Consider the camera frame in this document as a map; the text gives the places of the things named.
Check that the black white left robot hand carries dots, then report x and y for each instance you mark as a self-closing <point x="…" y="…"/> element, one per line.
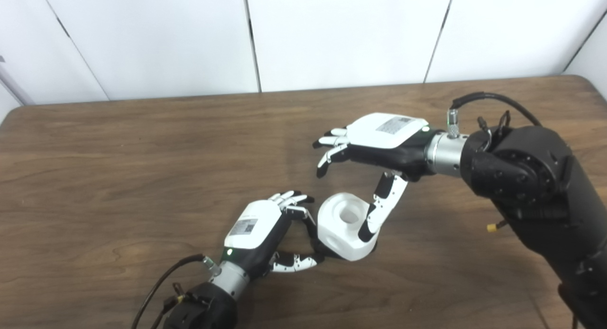
<point x="251" y="224"/>

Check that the round white faceted piece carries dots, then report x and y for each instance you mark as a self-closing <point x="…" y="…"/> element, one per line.
<point x="336" y="234"/>

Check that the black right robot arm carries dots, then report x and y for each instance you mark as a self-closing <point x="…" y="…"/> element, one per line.
<point x="531" y="177"/>

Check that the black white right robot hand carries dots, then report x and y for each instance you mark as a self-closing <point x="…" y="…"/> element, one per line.
<point x="384" y="134"/>

